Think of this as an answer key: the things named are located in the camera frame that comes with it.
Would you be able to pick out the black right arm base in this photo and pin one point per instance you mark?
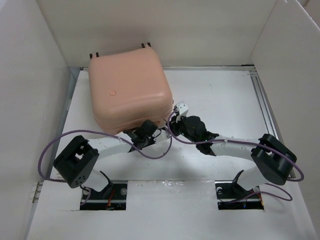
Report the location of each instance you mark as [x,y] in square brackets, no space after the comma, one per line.
[230,196]

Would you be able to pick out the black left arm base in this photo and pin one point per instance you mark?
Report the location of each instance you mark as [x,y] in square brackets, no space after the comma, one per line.
[115,201]

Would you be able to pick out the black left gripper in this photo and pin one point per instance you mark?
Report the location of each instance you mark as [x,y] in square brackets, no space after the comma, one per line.
[152,141]

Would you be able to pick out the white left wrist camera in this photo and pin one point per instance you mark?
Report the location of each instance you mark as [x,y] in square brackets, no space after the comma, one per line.
[164,135]

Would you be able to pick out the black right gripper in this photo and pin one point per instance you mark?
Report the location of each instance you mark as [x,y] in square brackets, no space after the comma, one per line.
[173,125]

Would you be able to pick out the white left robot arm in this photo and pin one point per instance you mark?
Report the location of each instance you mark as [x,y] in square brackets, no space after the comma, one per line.
[77,160]

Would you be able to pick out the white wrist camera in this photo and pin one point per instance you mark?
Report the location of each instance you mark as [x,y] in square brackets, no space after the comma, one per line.
[181,109]
[164,135]

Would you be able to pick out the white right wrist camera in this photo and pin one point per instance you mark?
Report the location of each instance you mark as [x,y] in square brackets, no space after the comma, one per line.
[181,109]

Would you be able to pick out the pink hard-shell suitcase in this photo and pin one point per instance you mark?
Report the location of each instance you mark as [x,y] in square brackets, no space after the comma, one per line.
[127,89]

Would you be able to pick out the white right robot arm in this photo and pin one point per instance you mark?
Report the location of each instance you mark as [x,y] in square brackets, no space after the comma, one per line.
[273,160]

